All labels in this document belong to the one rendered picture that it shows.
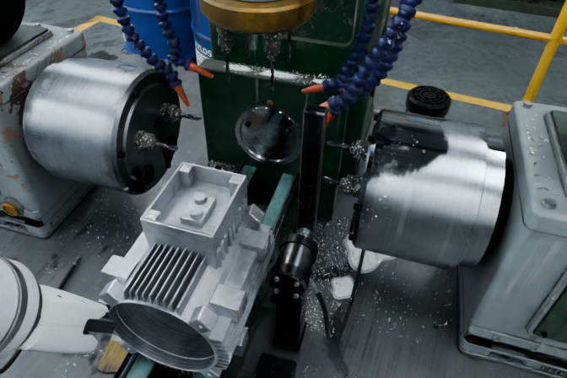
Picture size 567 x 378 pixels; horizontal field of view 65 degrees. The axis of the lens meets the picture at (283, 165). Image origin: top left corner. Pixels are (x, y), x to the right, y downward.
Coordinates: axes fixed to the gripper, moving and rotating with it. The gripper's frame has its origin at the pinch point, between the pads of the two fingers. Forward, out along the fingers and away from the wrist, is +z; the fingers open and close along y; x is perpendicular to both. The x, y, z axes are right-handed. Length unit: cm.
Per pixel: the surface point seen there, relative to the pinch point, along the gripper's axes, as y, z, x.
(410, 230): 35.3, 16.5, 22.4
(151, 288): 5.2, 1.8, 4.6
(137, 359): 0.3, 16.7, -5.7
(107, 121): -16.9, 12.4, 28.3
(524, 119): 50, 18, 45
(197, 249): 8.5, 3.6, 10.7
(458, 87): 71, 230, 180
